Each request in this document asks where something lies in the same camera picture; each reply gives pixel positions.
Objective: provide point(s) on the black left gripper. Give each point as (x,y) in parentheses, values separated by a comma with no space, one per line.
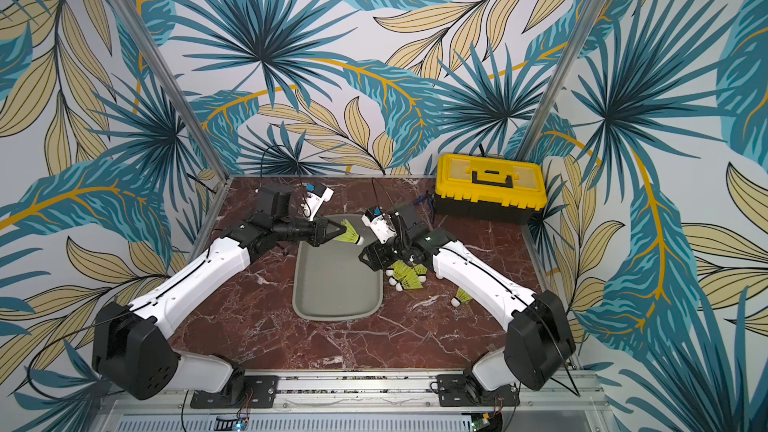
(320,234)

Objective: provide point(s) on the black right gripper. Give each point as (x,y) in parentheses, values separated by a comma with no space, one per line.
(381,254)

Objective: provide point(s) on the green shuttlecock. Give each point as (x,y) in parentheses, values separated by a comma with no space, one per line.
(350,235)
(411,281)
(398,270)
(421,271)
(461,297)

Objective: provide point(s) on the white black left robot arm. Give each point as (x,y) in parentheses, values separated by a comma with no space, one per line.
(131,342)

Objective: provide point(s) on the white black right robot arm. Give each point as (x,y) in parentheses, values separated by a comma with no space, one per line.
(539,340)

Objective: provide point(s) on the grey plastic tray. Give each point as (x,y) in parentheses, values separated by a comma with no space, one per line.
(332,284)

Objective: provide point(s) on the yellow black toolbox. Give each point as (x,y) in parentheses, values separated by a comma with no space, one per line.
(488,188)

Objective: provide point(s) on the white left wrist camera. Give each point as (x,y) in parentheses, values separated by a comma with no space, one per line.
(314,197)

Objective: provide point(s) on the blue handled pliers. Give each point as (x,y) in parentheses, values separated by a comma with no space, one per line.
(427,200)

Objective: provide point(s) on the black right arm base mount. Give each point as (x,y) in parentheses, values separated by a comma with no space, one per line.
(462,390)

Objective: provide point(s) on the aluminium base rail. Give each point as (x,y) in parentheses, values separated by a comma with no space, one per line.
(373,400)

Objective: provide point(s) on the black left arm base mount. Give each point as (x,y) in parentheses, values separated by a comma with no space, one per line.
(240,392)

